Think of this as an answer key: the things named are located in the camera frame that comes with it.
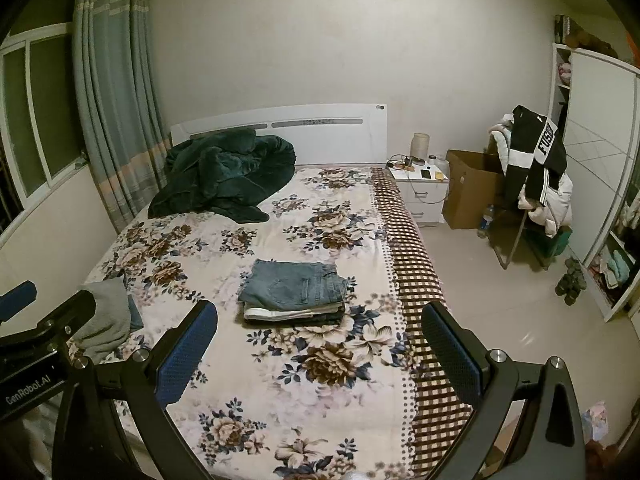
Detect white nightstand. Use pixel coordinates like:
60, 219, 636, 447
388, 164, 451, 225

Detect white framed window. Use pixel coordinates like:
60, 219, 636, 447
0, 22, 90, 233

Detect brown plush toy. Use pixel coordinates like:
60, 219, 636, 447
564, 29, 617, 59

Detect green storage box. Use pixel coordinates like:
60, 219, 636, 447
542, 226, 574, 259

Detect dark shoes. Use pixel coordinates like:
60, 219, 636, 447
554, 257, 588, 306

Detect folded blue jeans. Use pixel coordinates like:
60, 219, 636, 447
238, 259, 351, 307

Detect white bed headboard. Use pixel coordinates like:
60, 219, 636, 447
170, 103, 389, 167

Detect brown cardboard box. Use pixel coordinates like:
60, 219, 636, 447
442, 149, 507, 231

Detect pile of folded clothes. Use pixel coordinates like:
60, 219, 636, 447
589, 247, 632, 290

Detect metal frame chair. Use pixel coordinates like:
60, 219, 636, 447
486, 135, 553, 272

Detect black and white jacket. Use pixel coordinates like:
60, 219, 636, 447
502, 105, 569, 209

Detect grey pants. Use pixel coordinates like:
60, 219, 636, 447
70, 277, 146, 365

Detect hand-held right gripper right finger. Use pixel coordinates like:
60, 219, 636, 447
421, 301, 587, 480

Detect clear water bottle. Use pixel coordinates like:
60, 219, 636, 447
477, 204, 496, 240

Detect floral bed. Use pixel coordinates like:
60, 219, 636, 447
75, 165, 476, 480

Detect grey-blue striped curtain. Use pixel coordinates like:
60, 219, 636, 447
72, 0, 172, 234

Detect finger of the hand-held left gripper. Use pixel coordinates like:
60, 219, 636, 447
0, 281, 39, 323
0, 290, 97, 357

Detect white puffy jacket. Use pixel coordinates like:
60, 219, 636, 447
517, 174, 574, 239

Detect white wardrobe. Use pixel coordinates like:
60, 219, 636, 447
547, 42, 640, 324

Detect folded white pants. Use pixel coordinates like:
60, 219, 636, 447
243, 305, 321, 322

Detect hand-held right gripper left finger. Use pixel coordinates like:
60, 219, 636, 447
52, 299, 219, 480

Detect dark green fleece blanket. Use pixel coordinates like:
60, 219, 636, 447
148, 128, 297, 225

